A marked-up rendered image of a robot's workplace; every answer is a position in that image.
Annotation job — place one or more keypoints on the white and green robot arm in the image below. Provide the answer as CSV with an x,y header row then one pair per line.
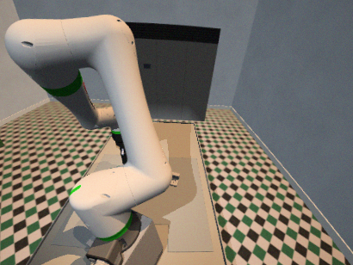
x,y
51,52

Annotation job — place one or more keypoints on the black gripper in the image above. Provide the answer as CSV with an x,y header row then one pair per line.
x,y
122,149

